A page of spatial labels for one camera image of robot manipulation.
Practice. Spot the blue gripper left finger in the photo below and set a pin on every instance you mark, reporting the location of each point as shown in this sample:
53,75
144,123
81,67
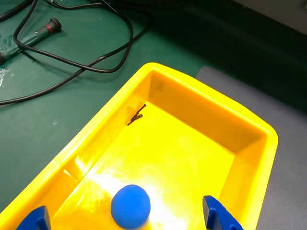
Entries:
36,219

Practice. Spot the long black screw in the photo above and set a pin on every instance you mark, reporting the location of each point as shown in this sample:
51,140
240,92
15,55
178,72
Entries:
137,114

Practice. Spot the green cutting mat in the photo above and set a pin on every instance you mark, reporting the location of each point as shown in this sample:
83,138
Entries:
60,100

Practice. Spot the blue ball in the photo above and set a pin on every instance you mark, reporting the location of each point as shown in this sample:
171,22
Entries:
130,206

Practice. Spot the short black screw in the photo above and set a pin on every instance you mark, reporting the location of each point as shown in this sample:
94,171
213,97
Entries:
139,116

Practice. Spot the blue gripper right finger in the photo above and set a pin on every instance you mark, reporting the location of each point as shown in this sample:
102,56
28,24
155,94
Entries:
220,215

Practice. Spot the yellow plastic bin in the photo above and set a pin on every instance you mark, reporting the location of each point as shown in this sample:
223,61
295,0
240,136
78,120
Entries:
192,143

